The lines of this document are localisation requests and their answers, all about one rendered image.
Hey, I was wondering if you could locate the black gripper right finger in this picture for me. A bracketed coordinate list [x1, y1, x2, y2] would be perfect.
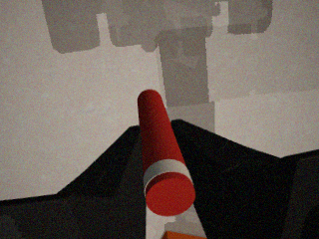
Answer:
[170, 119, 319, 239]

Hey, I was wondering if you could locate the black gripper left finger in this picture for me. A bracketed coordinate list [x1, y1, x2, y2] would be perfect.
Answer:
[0, 124, 148, 239]

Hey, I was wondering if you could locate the red cylindrical peg with white band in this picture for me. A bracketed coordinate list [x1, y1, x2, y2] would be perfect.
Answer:
[137, 89, 195, 216]

